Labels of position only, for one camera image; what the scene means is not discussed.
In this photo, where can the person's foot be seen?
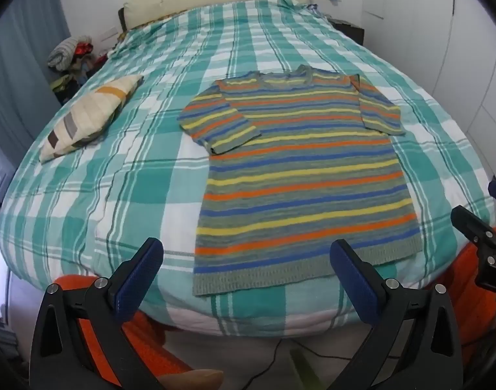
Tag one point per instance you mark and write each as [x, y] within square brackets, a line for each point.
[191, 378]

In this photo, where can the striped knit sweater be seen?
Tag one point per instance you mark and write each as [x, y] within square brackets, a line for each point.
[296, 178]

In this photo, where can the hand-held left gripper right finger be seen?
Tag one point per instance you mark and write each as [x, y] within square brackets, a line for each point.
[355, 280]

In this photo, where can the teal checked bed blanket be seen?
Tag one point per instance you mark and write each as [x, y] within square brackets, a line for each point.
[130, 195]

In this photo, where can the grey curtain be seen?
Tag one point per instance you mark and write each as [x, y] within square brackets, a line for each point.
[20, 69]

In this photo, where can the pile of clothes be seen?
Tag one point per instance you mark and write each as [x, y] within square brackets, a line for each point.
[73, 61]

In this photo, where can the white wardrobe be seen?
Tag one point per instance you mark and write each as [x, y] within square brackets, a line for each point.
[455, 48]

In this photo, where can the striped cream pillow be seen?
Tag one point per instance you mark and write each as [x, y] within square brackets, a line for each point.
[89, 113]

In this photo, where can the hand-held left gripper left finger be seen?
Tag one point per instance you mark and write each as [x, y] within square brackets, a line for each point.
[140, 276]

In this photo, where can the white wall switch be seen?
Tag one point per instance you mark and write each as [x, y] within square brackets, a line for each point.
[109, 33]

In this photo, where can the person's orange pants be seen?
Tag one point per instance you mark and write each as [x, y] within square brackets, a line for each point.
[150, 355]

